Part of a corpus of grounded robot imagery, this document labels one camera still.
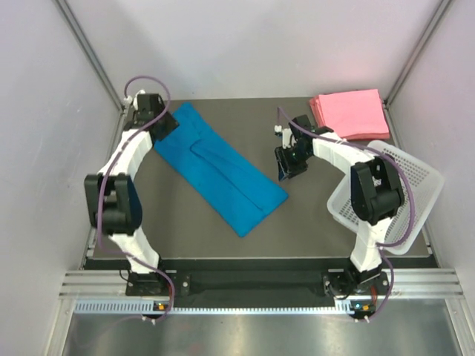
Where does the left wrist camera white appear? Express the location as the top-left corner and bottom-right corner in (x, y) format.
(123, 89), (146, 109)

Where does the aluminium frame rail front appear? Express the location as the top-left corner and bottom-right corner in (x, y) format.
(59, 268), (463, 299)

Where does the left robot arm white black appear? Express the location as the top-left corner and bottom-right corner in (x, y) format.
(84, 90), (179, 295)

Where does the blue t shirt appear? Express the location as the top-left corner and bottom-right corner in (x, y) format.
(154, 102), (288, 237)

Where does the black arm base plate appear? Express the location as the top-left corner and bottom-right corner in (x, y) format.
(125, 257), (437, 309)

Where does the purple cable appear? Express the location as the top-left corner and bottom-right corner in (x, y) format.
(95, 76), (175, 327)
(276, 106), (416, 322)

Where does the slotted grey cable duct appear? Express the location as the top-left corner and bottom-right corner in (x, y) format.
(73, 298), (376, 316)

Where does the white perforated plastic basket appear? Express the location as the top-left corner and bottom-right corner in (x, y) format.
(327, 140), (444, 255)

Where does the aluminium corner post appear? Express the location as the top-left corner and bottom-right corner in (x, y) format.
(383, 0), (454, 108)
(53, 0), (123, 111)

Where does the left aluminium corner post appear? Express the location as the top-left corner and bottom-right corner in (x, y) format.
(53, 0), (123, 111)

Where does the folded pink t shirt stack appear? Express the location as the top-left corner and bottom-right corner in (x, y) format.
(309, 89), (390, 140)

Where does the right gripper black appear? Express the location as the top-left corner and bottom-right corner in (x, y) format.
(275, 143), (312, 181)

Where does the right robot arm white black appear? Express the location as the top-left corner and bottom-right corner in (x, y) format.
(274, 115), (404, 294)

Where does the right aluminium corner post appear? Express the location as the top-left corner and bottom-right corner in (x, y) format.
(383, 0), (454, 108)

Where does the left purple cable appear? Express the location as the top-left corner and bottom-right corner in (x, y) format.
(95, 76), (175, 327)

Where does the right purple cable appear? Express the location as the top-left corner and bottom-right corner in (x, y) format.
(276, 106), (416, 322)

